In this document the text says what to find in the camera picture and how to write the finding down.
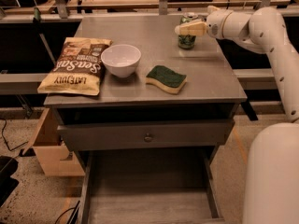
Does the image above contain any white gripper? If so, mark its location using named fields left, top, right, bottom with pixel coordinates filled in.
left=175, top=6, right=233, bottom=39

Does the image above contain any green soda can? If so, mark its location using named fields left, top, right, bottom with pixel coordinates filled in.
left=178, top=12, right=198, bottom=49

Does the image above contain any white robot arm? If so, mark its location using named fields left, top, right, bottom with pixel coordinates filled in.
left=175, top=6, right=299, bottom=224

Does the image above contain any grey metal drawer cabinet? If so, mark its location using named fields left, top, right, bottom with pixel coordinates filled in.
left=45, top=16, right=246, bottom=224

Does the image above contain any grey top drawer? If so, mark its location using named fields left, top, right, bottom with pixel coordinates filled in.
left=58, top=119, right=235, bottom=151

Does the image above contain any grey open middle drawer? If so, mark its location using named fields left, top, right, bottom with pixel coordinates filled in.
left=78, top=147, right=225, bottom=224

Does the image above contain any green yellow sponge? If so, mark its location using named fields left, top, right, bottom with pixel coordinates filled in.
left=146, top=65, right=187, bottom=94

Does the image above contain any white bowl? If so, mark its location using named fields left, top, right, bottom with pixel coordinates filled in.
left=101, top=44, right=141, bottom=77

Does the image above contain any sea salt chips bag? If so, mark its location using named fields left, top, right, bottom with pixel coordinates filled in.
left=37, top=37, right=112, bottom=96

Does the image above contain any cardboard box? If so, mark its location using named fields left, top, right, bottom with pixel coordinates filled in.
left=21, top=108, right=85, bottom=176

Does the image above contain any black floor cable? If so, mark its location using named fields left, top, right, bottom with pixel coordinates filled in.
left=0, top=118, right=29, bottom=153

